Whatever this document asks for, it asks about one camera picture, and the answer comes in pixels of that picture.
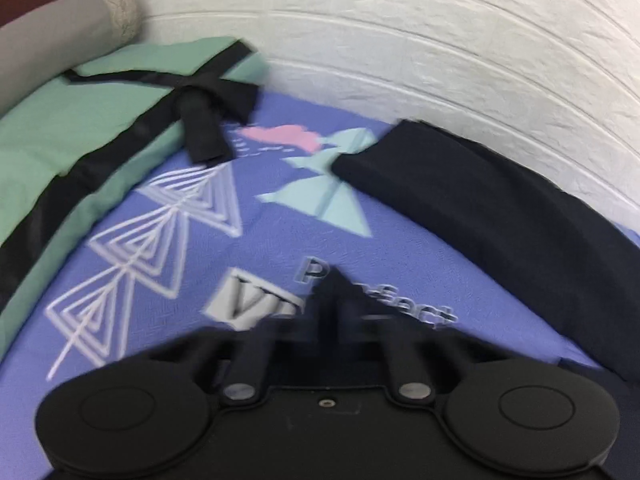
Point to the printed blue bedsheet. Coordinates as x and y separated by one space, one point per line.
200 250

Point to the black pants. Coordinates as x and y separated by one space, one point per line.
480 210

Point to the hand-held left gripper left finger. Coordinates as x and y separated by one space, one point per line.
312 305

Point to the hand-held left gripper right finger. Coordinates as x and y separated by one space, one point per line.
357 310

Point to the green quilt with black stripes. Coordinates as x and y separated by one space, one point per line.
75 125

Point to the grey bolster pillow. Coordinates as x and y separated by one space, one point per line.
55 35

